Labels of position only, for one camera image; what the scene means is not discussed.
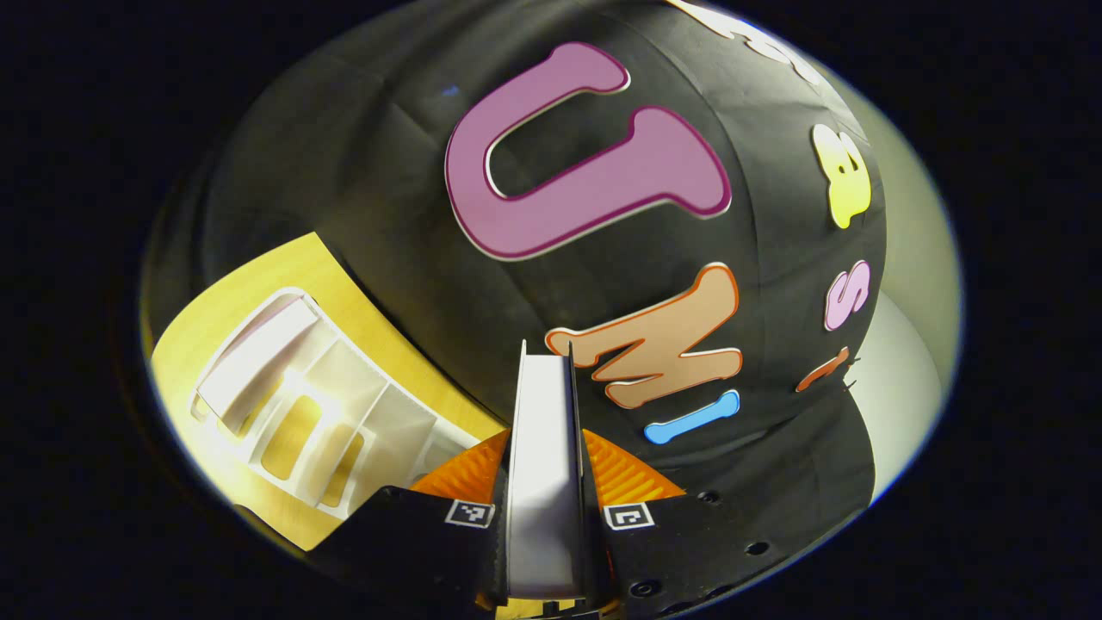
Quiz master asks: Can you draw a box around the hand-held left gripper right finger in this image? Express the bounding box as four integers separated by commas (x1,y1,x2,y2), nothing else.
579,429,776,617

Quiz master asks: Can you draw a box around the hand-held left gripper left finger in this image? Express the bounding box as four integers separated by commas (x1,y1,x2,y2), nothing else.
310,429,509,608

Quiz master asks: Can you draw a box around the white bookshelf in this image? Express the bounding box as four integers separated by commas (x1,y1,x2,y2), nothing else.
189,287,483,522

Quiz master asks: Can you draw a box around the grey cover book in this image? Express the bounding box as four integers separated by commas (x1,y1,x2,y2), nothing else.
504,340,588,601

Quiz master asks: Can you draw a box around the pink cover book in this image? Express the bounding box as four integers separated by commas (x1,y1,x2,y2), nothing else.
196,295,321,436

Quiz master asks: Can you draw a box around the black backdrop cloth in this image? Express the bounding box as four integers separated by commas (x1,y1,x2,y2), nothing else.
142,0,888,552

